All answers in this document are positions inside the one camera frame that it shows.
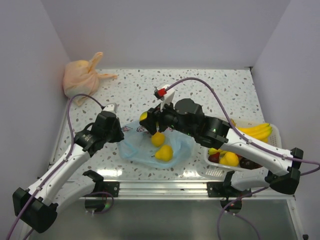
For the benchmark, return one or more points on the yellow pear in bag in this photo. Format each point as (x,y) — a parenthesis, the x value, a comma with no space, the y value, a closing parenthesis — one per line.
(165,153)

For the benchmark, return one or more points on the yellow fruit in bag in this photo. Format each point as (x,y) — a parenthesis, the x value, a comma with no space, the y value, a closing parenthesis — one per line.
(158,139)

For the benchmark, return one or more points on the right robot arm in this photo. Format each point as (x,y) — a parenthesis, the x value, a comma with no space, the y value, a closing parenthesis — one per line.
(278,170)

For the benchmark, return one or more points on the yellow lemon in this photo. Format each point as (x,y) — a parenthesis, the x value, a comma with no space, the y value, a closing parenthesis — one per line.
(143,117)

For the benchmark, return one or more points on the white plastic basket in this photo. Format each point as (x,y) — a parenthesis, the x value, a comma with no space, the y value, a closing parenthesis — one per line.
(218,170)

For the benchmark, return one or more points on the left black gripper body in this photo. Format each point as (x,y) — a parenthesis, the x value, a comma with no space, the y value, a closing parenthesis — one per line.
(114,135)

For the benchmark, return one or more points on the aluminium frame rail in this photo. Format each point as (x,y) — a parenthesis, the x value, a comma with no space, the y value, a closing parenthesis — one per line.
(161,189)

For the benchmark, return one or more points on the dark purple plum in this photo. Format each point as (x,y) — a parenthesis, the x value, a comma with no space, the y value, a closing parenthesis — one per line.
(248,164)

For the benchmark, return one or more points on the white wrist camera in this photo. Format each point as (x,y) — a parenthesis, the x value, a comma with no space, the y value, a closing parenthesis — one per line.
(111,107)
(164,93)

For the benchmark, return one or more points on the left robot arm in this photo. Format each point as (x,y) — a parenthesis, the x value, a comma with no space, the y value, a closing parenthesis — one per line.
(39,204)

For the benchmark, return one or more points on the yellow pear front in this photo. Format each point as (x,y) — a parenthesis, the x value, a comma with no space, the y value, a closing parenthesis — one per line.
(229,159)

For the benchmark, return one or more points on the dark red plum left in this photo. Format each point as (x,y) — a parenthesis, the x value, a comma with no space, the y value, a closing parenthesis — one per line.
(214,158)

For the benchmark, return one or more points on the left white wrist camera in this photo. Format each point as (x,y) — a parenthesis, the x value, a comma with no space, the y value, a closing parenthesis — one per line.
(111,107)

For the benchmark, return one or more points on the orange tied plastic bag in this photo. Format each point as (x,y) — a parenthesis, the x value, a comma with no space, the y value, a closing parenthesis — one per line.
(81,78)

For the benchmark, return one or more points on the blue printed plastic bag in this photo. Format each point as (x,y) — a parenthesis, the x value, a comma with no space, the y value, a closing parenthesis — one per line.
(137,146)

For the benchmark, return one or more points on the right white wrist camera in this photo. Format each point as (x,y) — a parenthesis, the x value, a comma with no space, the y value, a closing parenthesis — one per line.
(164,93)

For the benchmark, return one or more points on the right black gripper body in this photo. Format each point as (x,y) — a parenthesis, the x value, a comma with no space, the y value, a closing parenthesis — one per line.
(167,118)

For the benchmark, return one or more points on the large yellow banana bunch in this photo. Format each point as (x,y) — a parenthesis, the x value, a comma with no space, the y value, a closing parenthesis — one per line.
(260,132)

